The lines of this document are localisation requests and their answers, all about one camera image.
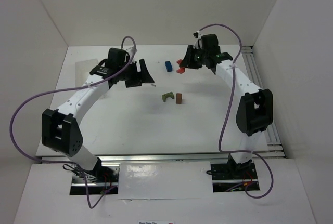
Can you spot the aluminium front rail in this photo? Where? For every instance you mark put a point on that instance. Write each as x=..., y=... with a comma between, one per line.
x=156, y=157

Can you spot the green arch wood block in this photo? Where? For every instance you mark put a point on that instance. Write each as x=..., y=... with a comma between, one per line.
x=167, y=95

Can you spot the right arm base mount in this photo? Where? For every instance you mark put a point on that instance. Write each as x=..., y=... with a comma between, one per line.
x=223, y=180

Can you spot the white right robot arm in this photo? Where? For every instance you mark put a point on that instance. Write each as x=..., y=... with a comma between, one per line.
x=230, y=73

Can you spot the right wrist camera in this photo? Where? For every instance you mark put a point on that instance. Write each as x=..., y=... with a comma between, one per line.
x=197, y=35

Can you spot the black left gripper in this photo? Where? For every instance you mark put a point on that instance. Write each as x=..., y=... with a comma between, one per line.
x=136, y=73

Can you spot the white paper label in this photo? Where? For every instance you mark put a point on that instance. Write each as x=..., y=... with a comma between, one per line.
x=154, y=222

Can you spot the blue wood block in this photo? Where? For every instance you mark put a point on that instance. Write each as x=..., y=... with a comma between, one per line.
x=168, y=66

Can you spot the brown wood block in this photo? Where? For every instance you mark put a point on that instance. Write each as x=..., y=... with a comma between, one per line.
x=179, y=98

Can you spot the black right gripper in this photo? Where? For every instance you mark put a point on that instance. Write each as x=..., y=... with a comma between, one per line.
x=192, y=59

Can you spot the aluminium side rail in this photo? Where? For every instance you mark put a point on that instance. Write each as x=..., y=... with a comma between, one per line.
x=256, y=111

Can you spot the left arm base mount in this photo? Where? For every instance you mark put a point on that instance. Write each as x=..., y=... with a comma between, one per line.
x=106, y=182

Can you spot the red wood block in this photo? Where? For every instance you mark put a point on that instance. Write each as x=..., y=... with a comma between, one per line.
x=180, y=70

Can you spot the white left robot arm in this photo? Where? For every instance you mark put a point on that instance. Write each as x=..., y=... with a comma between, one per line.
x=61, y=126

